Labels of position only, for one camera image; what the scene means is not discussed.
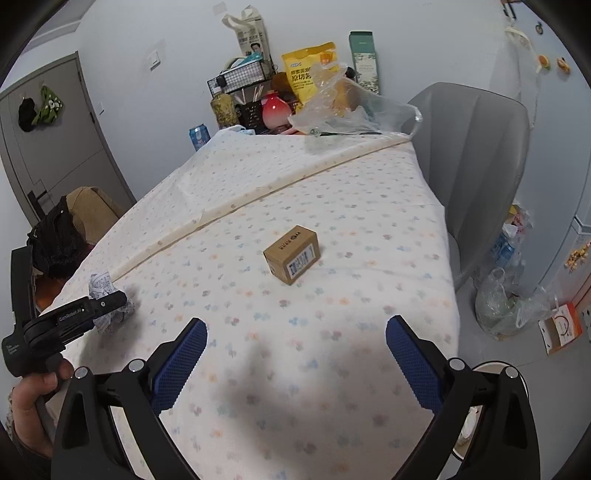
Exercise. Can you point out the orange round magnet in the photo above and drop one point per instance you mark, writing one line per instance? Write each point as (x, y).
(544, 62)

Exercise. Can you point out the white trash bin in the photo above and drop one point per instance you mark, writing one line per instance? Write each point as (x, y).
(467, 427)

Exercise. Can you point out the white plastic bag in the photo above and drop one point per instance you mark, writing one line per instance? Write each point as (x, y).
(508, 230)

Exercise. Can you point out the red vase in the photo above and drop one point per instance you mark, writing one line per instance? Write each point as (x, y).
(275, 110)

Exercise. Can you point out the green hanging cloth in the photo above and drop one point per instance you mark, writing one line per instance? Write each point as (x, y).
(48, 106)

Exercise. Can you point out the blue drink can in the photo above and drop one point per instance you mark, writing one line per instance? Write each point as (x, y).
(199, 137)

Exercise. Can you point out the hanging clear plastic bag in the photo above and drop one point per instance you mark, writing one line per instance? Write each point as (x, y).
(526, 83)

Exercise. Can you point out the cluster of small magnets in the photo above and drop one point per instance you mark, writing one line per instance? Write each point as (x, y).
(577, 258)

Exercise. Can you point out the clear bag of bottles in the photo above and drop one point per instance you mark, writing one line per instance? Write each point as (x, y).
(503, 309)

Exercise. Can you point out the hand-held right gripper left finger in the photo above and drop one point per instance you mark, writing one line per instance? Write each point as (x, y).
(178, 369)

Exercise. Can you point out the white fridge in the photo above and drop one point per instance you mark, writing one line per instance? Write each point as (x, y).
(554, 138)

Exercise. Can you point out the yellow snack bag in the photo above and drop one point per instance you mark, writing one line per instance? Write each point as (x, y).
(304, 74)

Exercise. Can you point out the black utensil holder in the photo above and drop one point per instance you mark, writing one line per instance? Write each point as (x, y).
(249, 115)

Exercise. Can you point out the small cardboard box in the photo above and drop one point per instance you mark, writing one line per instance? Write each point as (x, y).
(288, 251)

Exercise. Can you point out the white receipt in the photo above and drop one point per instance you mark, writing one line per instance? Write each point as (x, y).
(104, 284)

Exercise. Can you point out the table with floral cloth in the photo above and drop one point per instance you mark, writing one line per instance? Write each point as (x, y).
(323, 194)

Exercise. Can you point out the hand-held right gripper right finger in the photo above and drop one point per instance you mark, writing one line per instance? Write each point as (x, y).
(415, 364)

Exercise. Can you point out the person's left hand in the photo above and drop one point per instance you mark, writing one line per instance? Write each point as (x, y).
(27, 410)

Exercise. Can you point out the black hat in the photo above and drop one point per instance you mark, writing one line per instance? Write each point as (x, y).
(27, 115)

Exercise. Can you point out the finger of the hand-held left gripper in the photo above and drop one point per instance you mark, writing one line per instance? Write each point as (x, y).
(111, 303)

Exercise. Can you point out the tall green box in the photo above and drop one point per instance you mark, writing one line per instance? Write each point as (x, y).
(364, 62)

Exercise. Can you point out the white wall switch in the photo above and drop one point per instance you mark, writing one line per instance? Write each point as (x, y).
(156, 57)

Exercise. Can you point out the yellow red magnet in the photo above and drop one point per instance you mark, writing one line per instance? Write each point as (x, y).
(562, 64)

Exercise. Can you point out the glass jar of pickles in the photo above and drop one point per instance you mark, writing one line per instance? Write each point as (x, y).
(222, 110)

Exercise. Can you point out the grey upholstered chair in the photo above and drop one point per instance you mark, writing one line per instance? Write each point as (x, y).
(475, 161)

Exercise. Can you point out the clear bag with bread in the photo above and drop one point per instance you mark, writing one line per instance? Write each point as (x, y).
(351, 110)

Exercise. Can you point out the orange cardboard box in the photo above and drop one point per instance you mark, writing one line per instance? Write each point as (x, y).
(561, 327)

